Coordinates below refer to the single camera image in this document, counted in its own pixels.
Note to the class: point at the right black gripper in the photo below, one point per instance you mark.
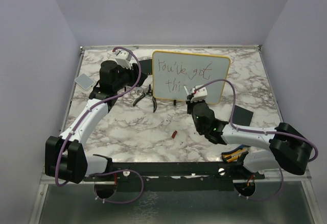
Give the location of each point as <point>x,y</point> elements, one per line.
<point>190,104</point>

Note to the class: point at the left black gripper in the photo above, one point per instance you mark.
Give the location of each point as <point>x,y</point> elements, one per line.
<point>134,74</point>

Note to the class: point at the white marker pen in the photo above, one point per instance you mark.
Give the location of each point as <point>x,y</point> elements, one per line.
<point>186,90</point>

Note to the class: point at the red marker cap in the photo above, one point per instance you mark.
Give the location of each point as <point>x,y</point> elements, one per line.
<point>174,134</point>

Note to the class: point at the yellow framed whiteboard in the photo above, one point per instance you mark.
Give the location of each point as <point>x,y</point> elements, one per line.
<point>172,72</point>

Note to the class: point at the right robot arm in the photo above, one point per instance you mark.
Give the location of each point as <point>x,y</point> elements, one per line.
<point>280,147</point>

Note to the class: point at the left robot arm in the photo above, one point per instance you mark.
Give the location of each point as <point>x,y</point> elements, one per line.
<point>65,158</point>

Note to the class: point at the black flat box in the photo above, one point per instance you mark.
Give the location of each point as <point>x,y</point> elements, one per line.
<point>242,116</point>

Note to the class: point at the white square device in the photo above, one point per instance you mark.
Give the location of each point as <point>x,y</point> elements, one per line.
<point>84,81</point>

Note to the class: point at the yellow black stripper tool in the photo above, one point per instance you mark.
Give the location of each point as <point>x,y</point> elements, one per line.
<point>233,155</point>

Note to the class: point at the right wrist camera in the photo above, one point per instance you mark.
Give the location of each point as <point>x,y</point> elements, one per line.
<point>198,94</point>

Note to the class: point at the blue handled cutters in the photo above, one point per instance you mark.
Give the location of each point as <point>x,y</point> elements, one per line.
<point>242,147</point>

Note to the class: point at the black base frame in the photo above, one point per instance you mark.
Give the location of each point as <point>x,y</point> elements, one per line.
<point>181,176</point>

